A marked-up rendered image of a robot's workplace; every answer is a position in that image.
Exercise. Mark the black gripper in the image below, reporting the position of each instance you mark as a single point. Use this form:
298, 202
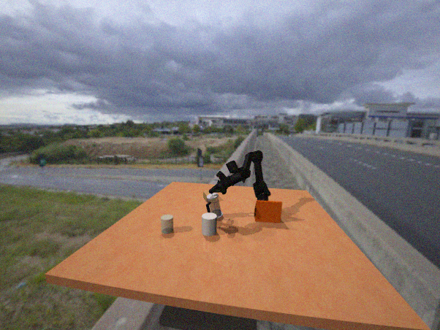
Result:
221, 187

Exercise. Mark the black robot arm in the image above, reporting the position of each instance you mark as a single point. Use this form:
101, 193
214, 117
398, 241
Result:
240, 174

